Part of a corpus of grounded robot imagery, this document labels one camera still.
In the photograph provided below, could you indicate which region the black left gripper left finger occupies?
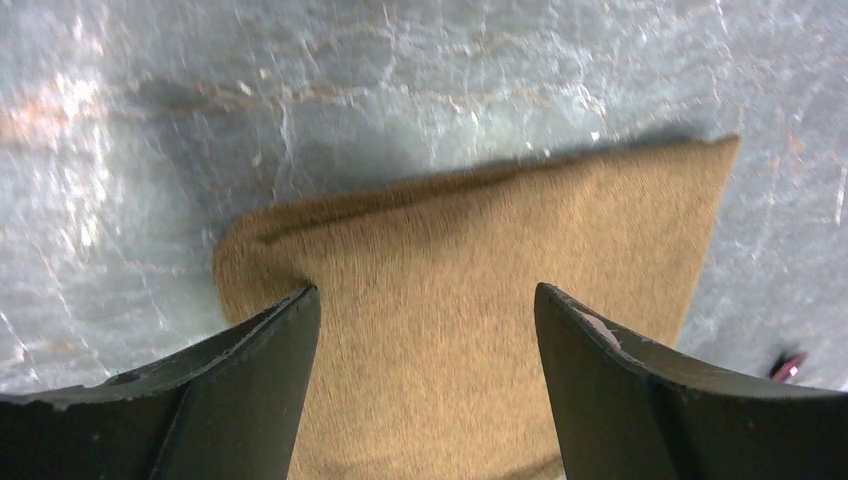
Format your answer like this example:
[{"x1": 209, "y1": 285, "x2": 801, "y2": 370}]
[{"x1": 1, "y1": 287, "x2": 321, "y2": 479}]

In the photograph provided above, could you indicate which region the brown cloth napkin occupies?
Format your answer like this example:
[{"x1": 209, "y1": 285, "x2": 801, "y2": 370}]
[{"x1": 213, "y1": 136, "x2": 740, "y2": 479}]

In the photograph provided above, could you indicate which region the purple spoon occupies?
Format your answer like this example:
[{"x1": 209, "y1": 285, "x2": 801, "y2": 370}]
[{"x1": 768, "y1": 351, "x2": 809, "y2": 383}]

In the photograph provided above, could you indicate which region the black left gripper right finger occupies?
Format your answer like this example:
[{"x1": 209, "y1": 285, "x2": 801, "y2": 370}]
[{"x1": 534, "y1": 283, "x2": 847, "y2": 479}]

